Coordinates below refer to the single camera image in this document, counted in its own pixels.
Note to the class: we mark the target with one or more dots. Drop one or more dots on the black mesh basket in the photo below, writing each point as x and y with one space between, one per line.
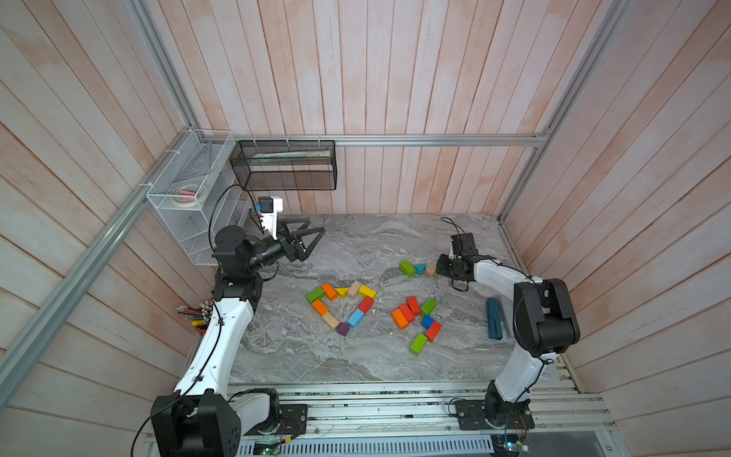
291 165

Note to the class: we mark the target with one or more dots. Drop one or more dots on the tape roll on shelf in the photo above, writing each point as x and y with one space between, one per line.
188 195

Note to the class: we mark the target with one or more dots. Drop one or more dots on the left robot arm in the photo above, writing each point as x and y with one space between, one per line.
200 417

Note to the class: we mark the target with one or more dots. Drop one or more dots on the purple cube block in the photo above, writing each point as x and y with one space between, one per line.
343 329

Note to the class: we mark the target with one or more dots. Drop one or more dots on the red block pair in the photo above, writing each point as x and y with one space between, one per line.
407 313
413 305

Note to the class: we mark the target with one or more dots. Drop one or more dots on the white wire shelf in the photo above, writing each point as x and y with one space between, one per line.
200 155

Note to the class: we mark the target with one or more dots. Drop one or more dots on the red block pair left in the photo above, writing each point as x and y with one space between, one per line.
407 313

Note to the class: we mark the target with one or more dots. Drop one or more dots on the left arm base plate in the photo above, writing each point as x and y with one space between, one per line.
290 420

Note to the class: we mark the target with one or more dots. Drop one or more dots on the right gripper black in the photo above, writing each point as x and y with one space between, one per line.
443 258

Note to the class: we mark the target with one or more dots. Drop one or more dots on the light blue block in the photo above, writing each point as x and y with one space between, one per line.
356 318

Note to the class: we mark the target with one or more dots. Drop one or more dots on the red pen holder cup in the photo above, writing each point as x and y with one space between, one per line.
200 325

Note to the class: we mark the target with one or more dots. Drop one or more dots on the natural wood block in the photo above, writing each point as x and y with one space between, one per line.
354 289
431 270
330 320

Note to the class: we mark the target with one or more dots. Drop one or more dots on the yellow rectangular block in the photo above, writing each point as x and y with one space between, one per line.
365 291

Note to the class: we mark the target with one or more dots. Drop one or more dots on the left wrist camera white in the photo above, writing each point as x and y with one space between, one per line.
268 210

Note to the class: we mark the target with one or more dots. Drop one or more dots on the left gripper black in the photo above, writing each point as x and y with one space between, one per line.
296 250

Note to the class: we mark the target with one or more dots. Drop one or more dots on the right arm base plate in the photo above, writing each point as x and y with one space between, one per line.
491 414

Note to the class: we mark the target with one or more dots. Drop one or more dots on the teal stapler tool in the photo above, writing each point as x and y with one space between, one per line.
494 319

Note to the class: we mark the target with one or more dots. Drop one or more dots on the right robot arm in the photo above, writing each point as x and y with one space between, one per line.
544 322

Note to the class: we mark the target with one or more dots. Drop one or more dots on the red block pair right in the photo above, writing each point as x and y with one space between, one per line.
413 305

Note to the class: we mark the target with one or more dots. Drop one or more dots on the green block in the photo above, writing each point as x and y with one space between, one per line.
428 307
407 269
315 295
418 344

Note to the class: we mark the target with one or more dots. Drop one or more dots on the blue cube block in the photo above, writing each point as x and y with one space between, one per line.
427 322

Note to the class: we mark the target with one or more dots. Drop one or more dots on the orange block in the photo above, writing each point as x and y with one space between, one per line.
399 319
330 292
320 307

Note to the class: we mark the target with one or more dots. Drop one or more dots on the red block front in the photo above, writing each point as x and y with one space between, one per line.
366 305

